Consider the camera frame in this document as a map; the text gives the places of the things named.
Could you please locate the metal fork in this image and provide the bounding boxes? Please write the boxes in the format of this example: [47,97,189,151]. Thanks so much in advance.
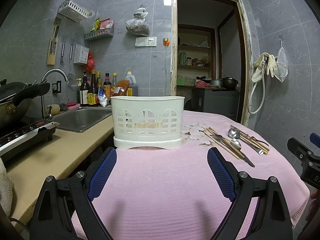
[213,135,255,167]

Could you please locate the thick wooden stick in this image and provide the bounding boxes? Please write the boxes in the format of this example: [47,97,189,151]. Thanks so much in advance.
[230,125,270,154]

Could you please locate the light wooden chopstick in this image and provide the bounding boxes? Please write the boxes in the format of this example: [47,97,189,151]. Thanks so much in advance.
[240,132,270,155]

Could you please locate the pale wooden chopstick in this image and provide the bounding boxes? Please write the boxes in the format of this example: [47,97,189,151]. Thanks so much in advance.
[208,127,245,159]

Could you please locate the person's right hand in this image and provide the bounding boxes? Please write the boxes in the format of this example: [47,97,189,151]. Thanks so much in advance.
[305,189,319,221]

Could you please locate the metal ladle spoon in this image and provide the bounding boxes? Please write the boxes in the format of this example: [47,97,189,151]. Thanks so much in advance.
[230,139,241,151]

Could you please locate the black induction cooker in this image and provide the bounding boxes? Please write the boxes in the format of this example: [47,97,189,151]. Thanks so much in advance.
[1,121,60,157]

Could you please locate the pink table cloth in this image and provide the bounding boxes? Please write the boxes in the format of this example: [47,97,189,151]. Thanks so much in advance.
[92,111,310,239]

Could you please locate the stainless steel sink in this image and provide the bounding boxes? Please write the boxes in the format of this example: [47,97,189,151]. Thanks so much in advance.
[53,107,112,133]

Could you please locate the clear hanging plastic bag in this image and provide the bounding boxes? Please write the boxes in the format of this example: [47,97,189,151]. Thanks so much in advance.
[274,40,289,83]

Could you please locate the dark grey cabinet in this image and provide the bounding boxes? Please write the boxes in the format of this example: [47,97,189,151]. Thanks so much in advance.
[191,88,239,121]

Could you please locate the loofah sponge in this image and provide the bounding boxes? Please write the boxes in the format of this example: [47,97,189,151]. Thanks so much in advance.
[45,104,60,116]

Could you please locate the black wok with lid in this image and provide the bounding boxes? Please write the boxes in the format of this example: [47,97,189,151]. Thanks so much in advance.
[0,78,51,123]

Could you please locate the black pot on cabinet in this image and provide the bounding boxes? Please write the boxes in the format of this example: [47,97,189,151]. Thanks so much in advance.
[222,77,238,90]

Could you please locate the rubber gloves on hook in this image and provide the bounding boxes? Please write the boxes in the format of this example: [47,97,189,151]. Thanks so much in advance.
[251,52,278,83]

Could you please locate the white salt packet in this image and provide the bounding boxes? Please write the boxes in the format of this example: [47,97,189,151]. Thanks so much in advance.
[98,87,108,107]

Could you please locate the white plastic utensil holder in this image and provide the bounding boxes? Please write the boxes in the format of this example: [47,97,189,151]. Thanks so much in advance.
[111,96,184,150]

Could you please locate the dark soy sauce bottle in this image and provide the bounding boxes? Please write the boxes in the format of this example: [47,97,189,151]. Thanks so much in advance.
[87,69,99,106]

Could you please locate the dark wine bottle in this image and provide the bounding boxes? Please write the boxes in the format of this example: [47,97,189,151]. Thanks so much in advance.
[79,72,89,106]

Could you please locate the hanging mesh strainer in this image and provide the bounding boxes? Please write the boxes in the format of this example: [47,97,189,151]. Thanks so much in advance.
[67,44,79,92]

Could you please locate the curved chrome faucet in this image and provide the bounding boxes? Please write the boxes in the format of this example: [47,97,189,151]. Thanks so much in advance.
[40,68,70,120]

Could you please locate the red cap sauce bottle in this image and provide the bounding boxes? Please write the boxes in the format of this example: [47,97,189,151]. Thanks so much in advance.
[103,73,111,100]

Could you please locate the yellow cap bottle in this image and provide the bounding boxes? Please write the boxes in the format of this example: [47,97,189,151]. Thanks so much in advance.
[111,73,117,94]

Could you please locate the hanging metal peeler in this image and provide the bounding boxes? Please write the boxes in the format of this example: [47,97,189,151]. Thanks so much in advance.
[60,39,66,66]

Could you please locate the red plastic bag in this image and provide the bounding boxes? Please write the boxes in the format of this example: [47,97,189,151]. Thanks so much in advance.
[85,51,95,73]

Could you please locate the wooden knife holder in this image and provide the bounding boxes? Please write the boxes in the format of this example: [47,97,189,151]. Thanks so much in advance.
[47,17,61,66]

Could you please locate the large oil jug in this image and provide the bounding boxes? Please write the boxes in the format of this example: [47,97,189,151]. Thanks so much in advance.
[124,70,138,96]

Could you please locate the plastic bag of dried goods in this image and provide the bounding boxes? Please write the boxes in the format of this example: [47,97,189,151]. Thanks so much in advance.
[125,7,150,36]

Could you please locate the white hose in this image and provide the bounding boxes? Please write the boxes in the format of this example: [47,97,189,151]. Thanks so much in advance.
[247,62,266,115]

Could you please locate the white box on wall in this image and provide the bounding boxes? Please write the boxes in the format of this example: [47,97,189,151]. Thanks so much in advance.
[73,44,89,64]

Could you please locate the grey wall shelf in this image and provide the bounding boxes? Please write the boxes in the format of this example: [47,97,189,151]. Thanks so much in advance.
[84,28,114,41]

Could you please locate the orange wall hook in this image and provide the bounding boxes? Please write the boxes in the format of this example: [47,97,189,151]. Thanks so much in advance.
[162,38,170,47]

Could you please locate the white wall switch socket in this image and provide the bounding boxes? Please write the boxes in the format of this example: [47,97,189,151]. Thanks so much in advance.
[135,37,157,47]

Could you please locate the white wall basket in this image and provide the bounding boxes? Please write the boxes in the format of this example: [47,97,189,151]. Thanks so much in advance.
[58,0,92,22]

